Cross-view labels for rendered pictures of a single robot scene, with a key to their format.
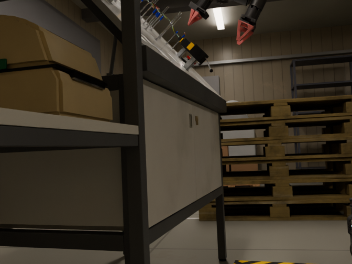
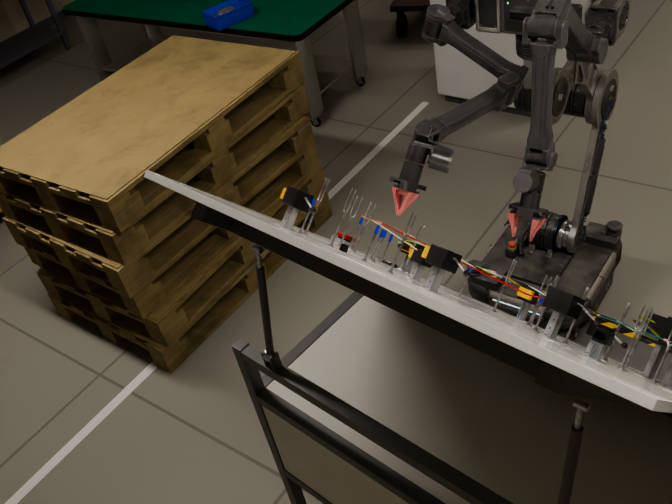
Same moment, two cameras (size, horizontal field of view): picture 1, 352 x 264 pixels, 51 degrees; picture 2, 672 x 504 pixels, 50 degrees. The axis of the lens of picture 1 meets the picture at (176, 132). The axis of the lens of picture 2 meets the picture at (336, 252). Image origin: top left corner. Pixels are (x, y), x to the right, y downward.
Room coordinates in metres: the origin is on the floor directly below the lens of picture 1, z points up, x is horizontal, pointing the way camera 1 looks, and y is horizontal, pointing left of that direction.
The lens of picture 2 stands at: (1.10, 1.40, 2.48)
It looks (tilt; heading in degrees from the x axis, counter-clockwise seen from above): 39 degrees down; 302
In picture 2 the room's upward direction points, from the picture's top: 12 degrees counter-clockwise
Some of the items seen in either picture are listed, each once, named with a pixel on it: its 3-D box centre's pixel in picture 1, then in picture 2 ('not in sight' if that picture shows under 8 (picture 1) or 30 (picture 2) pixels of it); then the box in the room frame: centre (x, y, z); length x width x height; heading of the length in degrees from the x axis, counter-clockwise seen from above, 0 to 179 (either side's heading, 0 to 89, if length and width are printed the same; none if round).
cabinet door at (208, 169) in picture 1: (208, 149); not in sight; (1.73, -0.15, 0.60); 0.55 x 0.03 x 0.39; 163
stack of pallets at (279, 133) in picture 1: (275, 157); (172, 188); (3.47, -0.92, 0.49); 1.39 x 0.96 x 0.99; 80
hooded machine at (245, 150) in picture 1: (236, 140); not in sight; (7.10, -1.17, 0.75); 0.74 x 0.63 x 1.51; 79
